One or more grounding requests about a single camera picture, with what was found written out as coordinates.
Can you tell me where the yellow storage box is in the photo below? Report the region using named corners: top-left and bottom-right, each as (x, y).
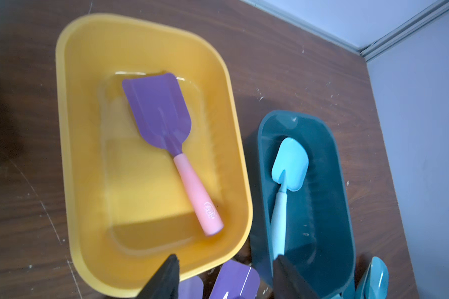
top-left (56, 14), bottom-right (253, 298)

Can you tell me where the purple square shovel pink handle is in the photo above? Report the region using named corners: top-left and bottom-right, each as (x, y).
top-left (122, 73), bottom-right (224, 236)

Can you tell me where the teal shovel leftmost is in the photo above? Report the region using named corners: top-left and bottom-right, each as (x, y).
top-left (355, 257), bottom-right (389, 299)

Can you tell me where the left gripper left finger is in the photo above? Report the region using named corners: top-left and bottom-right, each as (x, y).
top-left (136, 254), bottom-right (180, 299)

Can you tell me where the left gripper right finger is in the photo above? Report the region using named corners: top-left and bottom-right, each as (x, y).
top-left (273, 255), bottom-right (319, 299)

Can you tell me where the dark teal storage box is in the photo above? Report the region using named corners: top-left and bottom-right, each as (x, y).
top-left (244, 110), bottom-right (356, 299)

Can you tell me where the teal round shovel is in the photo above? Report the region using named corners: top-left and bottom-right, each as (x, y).
top-left (271, 137), bottom-right (309, 258)

